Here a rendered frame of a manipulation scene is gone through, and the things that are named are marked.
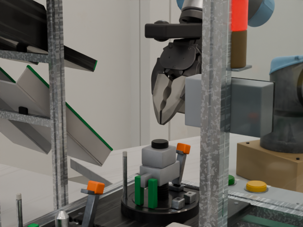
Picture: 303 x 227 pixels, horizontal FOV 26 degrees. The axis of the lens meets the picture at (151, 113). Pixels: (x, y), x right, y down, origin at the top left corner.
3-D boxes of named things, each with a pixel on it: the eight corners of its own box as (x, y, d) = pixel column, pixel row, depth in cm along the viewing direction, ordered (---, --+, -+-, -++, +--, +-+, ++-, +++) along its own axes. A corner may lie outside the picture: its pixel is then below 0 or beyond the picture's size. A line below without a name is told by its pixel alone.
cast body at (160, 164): (159, 172, 119) (159, 135, 117) (180, 176, 117) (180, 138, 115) (132, 185, 112) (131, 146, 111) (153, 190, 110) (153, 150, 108)
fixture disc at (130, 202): (150, 189, 126) (150, 179, 126) (213, 204, 118) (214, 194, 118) (104, 212, 115) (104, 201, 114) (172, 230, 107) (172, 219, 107)
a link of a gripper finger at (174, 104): (188, 135, 116) (203, 88, 118) (172, 124, 112) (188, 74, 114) (173, 133, 118) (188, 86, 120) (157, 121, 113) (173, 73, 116)
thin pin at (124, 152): (124, 195, 117) (124, 150, 115) (128, 196, 117) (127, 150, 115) (121, 197, 117) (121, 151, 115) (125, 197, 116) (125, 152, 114)
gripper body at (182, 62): (210, 92, 119) (228, 33, 122) (189, 73, 113) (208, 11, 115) (175, 88, 124) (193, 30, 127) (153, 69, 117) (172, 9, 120)
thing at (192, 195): (189, 198, 116) (189, 190, 115) (196, 200, 115) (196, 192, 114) (183, 202, 114) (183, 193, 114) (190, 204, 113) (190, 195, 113)
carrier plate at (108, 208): (144, 187, 133) (144, 177, 133) (251, 212, 120) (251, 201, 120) (64, 225, 114) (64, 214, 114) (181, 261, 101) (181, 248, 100)
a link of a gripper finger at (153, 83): (171, 100, 116) (185, 55, 118) (166, 96, 114) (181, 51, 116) (149, 97, 119) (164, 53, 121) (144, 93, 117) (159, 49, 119)
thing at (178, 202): (177, 204, 113) (177, 196, 113) (185, 206, 112) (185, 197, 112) (171, 208, 111) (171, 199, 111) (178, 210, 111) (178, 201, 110)
